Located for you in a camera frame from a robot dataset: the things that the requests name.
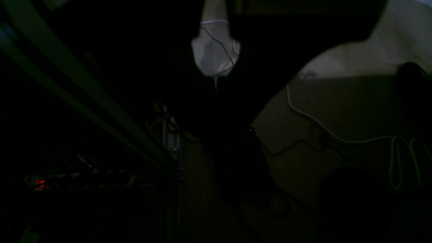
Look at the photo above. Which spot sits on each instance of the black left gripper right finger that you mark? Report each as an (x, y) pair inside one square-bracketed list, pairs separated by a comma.
[(277, 39)]

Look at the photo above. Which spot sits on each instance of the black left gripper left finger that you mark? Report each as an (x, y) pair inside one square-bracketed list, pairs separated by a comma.
[(140, 50)]

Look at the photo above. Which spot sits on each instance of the power strip with red light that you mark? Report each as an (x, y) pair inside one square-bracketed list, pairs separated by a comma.
[(54, 181)]

